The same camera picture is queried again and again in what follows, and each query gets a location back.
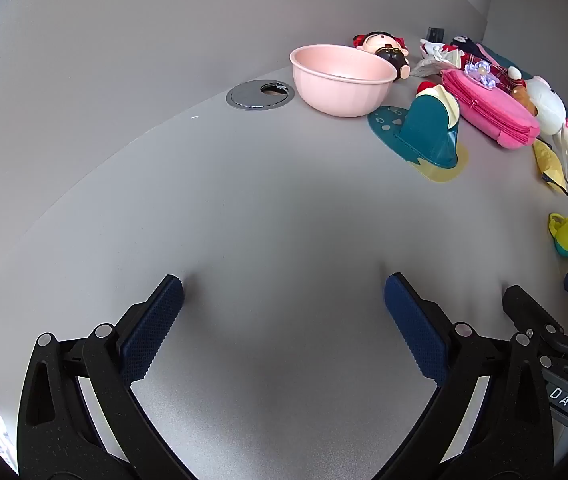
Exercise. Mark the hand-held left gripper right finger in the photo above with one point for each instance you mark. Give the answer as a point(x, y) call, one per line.
point(416, 330)

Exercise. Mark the pink plastic bowl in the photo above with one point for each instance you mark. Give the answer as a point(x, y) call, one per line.
point(339, 95)

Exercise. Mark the yellow wrapper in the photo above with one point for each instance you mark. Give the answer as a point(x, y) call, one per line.
point(548, 165)

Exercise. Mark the doll figurine with red bows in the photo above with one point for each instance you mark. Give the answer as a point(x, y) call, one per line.
point(388, 52)

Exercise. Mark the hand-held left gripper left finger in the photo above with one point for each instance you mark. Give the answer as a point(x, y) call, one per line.
point(151, 330)

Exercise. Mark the teal plastic stand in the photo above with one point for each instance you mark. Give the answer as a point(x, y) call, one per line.
point(428, 130)

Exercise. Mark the black box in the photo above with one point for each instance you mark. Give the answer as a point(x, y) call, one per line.
point(434, 34)

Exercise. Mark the pink pouch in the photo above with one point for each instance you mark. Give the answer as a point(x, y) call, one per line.
point(488, 110)

